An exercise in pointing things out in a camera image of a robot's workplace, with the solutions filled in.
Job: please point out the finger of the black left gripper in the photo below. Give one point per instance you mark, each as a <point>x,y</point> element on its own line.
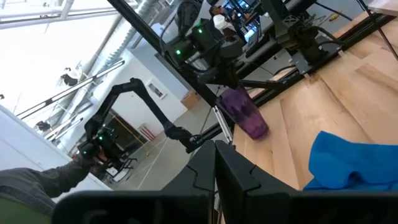
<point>234,81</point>
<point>214,78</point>

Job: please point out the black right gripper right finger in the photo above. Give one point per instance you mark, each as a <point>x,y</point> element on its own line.
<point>239,177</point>

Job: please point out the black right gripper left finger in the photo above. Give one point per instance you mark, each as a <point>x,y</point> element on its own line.
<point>199,174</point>

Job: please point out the purple plastic cup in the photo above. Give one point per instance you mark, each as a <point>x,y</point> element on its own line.
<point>245,115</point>

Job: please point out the person's forearm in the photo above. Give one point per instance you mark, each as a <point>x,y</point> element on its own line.
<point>40,183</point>

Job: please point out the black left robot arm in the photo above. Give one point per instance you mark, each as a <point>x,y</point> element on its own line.
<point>306,40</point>

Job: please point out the person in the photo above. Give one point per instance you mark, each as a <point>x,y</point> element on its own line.
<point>222,21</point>

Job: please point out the cardboard box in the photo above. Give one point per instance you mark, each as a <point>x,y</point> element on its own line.
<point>190,99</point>

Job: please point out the person's hand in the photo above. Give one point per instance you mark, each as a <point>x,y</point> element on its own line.
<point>101,158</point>

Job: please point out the blue cloth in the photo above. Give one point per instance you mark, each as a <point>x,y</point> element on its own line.
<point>351,161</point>

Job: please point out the framed wall picture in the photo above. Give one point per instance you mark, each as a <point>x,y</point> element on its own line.
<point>155,89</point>

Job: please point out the black metal table frame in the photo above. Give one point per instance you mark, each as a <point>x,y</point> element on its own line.
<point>140,23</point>

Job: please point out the silver ventilation duct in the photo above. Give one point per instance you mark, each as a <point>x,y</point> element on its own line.
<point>133,28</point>

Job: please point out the metal frame rack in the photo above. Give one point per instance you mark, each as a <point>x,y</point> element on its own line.
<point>385,6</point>

